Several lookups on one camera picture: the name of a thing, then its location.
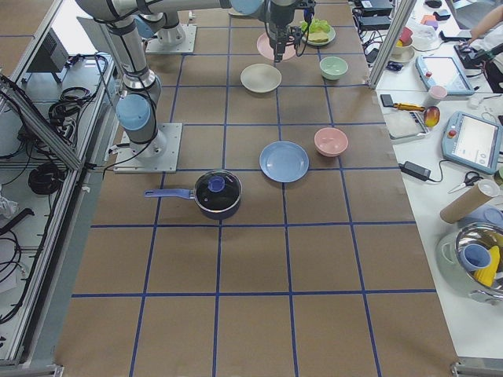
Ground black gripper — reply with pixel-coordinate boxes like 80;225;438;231
268;23;303;63

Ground pink plate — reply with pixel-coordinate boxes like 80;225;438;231
256;32;296;60

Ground cream white plate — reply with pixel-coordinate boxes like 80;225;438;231
240;64;282;93

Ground brown bread slice on plate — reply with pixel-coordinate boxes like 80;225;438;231
307;31;329;43

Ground green lettuce leaf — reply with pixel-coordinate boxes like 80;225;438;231
300;18;331;35

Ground green plate with food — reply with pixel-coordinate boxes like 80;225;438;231
303;26;336;46

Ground green bowl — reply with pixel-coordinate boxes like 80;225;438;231
319;56;349;80

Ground pink bowl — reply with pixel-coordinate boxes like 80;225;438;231
314;127;349;157

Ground blue plate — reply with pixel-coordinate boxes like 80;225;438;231
259;141;310;183

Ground cream bowl with fruit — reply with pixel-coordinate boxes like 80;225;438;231
390;40;415;64

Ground navy blue saucepan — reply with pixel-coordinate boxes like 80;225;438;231
144;170;242;220

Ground pink cup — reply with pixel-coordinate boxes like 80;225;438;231
424;85;448;108

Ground mango fruit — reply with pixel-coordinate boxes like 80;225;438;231
423;106;440;128

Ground blue teach pendant far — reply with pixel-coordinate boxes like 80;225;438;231
415;56;475;97

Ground blue teach pendant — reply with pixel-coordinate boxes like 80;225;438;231
415;56;475;97
441;112;502;174

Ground black power adapter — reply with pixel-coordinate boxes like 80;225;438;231
398;161;431;181

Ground blue teach pendant near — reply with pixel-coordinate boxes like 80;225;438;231
441;112;502;174

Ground scissors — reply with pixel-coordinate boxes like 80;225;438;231
448;170;483;194

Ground cardboard tube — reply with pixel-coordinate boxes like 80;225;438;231
439;179;500;224

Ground steel mixing bowl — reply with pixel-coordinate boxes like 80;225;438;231
435;223;502;305

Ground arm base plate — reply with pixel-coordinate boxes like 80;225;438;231
145;24;196;55
112;123;183;174

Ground aluminium frame post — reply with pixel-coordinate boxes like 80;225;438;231
368;0;416;90

